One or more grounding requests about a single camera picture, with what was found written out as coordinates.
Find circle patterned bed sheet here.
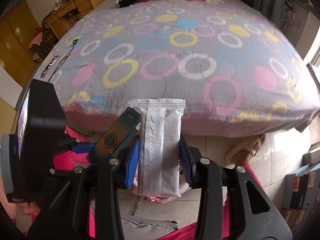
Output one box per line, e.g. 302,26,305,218
36,0,319,137

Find dark green slim box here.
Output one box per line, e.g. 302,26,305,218
87,107,141,165

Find white red trash bag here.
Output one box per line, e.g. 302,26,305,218
132,172,190,204

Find stacked shoe boxes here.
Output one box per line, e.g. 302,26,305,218
280,148,319,236

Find black cable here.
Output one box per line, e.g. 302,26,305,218
47,38,80,83

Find white plastic pouch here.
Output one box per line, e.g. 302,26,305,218
137,99,185,198

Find wooden wardrobe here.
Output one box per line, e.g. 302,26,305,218
0,1,39,87

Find black white plush toy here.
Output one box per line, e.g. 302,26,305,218
117,0,138,8

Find wooden dresser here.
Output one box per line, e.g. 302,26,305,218
42,0,105,40

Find beige slipper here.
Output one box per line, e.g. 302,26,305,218
225,134,266,166

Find pink trouser leg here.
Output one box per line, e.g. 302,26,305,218
52,126,97,165

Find pink hair clip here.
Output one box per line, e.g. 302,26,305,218
40,55,60,78

